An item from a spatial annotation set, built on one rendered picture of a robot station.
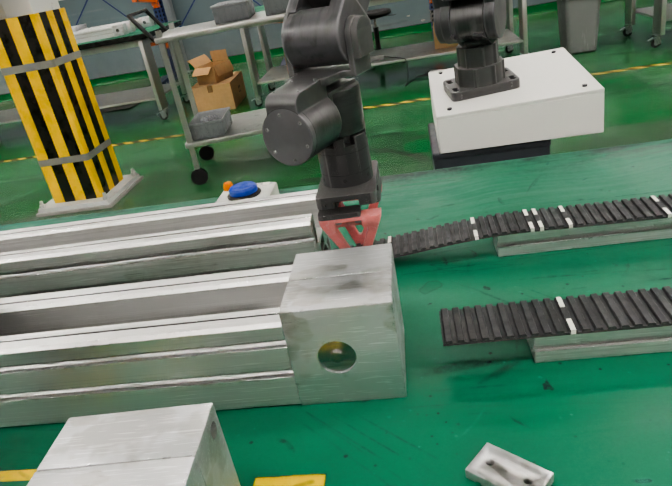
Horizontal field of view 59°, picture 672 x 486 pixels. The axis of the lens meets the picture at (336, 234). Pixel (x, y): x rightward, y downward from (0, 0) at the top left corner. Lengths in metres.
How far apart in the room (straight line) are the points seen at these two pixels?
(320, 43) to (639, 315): 0.38
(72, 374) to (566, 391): 0.41
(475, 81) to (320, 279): 0.65
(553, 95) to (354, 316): 0.67
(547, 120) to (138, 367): 0.76
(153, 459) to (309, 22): 0.42
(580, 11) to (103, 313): 5.19
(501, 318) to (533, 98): 0.58
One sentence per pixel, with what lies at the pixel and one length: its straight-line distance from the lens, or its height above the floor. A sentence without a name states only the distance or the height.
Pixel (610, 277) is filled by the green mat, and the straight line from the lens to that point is 0.66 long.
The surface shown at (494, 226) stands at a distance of 0.69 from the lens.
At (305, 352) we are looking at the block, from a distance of 0.49.
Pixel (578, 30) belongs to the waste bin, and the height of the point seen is 0.19.
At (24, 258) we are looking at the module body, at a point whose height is 0.86.
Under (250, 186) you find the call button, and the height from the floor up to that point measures 0.85.
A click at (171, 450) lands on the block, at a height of 0.87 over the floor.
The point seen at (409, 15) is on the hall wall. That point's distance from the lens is 8.15.
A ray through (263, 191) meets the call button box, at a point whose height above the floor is 0.84.
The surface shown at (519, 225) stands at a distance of 0.69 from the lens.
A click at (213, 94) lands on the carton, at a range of 5.62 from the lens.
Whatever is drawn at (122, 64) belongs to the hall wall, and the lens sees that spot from 9.06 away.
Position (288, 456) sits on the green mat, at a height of 0.78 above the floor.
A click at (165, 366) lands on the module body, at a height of 0.83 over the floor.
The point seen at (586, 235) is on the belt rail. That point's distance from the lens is 0.72.
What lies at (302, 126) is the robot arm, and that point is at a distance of 0.56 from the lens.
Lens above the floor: 1.12
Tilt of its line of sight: 25 degrees down
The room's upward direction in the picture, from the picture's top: 11 degrees counter-clockwise
